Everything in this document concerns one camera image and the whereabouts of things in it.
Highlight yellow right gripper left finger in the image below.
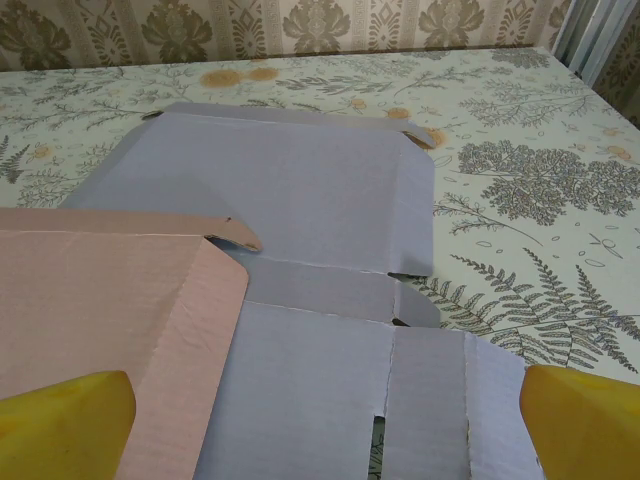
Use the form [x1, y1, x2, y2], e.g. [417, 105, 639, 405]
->
[0, 369, 136, 480]

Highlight aluminium frame post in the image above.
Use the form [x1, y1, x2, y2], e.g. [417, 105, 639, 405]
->
[552, 0, 640, 101]

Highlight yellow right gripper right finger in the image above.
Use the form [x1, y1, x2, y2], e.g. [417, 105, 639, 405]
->
[519, 364, 640, 480]

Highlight pink paper box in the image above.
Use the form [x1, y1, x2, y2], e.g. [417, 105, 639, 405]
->
[0, 207, 264, 480]

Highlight lavender paper box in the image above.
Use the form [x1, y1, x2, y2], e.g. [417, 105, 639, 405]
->
[59, 102, 546, 480]

